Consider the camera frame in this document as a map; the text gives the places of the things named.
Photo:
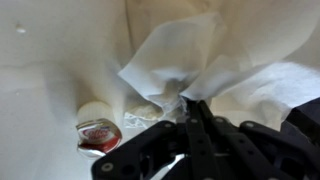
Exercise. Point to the white paper towel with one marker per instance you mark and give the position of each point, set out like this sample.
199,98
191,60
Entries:
249,59

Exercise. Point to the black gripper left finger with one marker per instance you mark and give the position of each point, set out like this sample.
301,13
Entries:
143,156

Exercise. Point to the creamer cup red label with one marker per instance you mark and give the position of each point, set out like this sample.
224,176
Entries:
97,131

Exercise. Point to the white tissue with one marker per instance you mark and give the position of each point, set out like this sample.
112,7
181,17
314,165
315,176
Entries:
144,116

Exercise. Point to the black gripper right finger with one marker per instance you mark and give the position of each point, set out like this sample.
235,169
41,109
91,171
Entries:
263,153

